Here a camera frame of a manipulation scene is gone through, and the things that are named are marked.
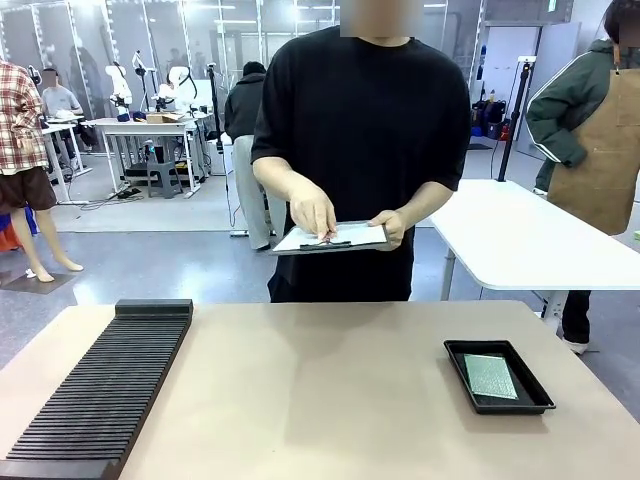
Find person's left hand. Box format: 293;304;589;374
368;209;408;252

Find person's right hand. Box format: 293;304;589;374
288;183;339;241

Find grey clipboard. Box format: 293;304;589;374
267;219;391;258

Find green perforated PCB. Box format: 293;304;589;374
462;353;519;400

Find person's right forearm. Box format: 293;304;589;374
252;153;324;207

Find person's left forearm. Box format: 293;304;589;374
398;178;454;230

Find black slotted PCB rack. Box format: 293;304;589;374
0;298;195;480

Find white paper sheet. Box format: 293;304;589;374
273;223;389;252

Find person in black t-shirt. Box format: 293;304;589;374
249;24;471;304

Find white side table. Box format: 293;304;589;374
428;178;640;331

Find person in dark hoodie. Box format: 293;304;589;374
223;60;275;252

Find black luggage bags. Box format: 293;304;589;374
469;98;509;140

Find grey plastic stool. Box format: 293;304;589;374
146;158;184;200

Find black tripod pole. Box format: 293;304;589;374
496;56;536;183

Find white background work table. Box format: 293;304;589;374
79;112;214;200

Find person in green jacket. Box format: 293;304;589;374
525;0;640;356

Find black plastic tray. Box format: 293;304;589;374
443;339;558;416

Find brown apron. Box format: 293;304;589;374
547;67;640;236

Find white desk of seated person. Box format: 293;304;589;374
42;115;94;206

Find seated person in grey shirt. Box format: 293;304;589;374
39;68;96;154

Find mannequin in plaid shirt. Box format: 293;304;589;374
0;58;85;284

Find black camera tripod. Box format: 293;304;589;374
205;63;227;177

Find grey mannequin base plate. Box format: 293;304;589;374
1;268;77;296

